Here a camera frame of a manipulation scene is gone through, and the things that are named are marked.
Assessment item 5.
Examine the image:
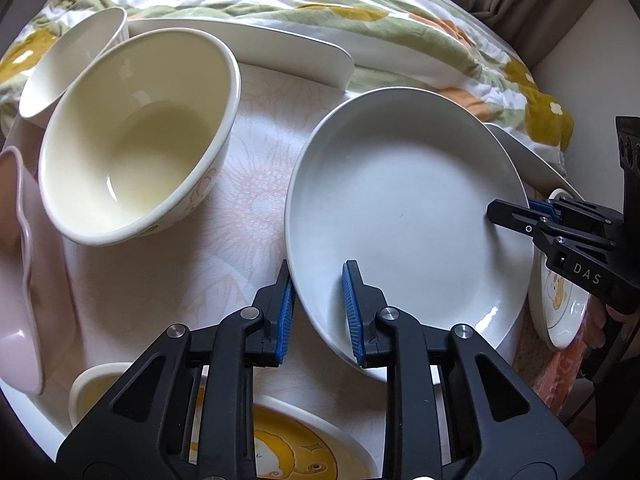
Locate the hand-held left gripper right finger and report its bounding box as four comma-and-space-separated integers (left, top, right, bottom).
341, 259, 587, 480

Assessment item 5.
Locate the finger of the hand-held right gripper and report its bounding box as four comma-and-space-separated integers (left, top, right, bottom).
487, 199, 617, 273
529, 196, 626, 237

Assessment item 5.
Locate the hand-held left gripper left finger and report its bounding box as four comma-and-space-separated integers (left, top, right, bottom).
56, 259, 297, 480

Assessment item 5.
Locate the white deep plate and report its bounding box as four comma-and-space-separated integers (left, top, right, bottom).
284, 87, 537, 388

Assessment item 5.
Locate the large cream bowl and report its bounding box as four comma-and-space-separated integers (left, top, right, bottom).
37, 27, 242, 247

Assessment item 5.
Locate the person's right hand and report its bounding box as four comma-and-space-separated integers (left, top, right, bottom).
592, 305, 624, 355

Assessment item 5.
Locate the yellow bear print plate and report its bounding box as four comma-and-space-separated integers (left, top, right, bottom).
529, 187, 592, 352
190, 375, 381, 480

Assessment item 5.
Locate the floral tablecloth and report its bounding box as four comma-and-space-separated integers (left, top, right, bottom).
60, 65, 601, 461

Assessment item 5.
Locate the small cream cup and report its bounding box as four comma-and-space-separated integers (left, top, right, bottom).
69, 362, 133, 428

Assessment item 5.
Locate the pink wavy bowl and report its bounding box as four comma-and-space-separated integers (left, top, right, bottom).
0, 146, 47, 396

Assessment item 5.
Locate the small white bowl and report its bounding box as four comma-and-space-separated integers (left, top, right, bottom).
17, 6, 130, 130

